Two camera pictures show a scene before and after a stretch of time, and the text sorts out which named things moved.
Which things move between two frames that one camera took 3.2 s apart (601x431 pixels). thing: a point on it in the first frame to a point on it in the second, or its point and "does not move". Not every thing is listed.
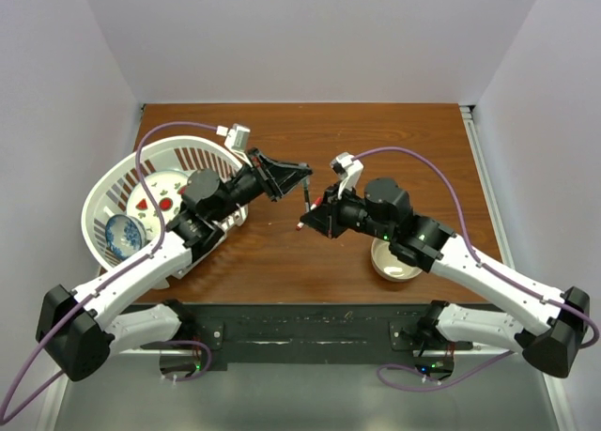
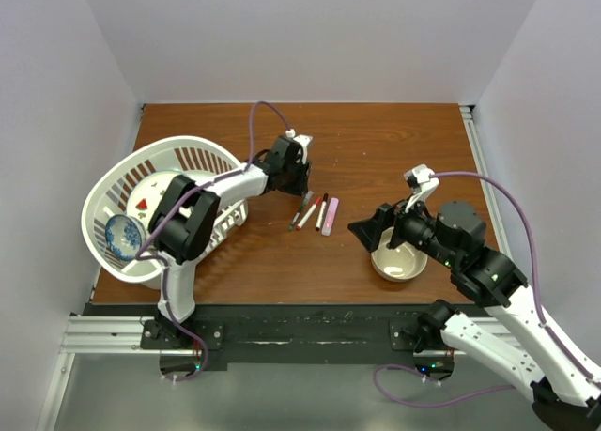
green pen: [306, 197] to [296, 216]
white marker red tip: [315, 205] does not move
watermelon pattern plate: [166, 187] does not move
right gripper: [327, 217] to [369, 231]
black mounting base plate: [300, 333] does not move
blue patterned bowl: [125, 236] does not move
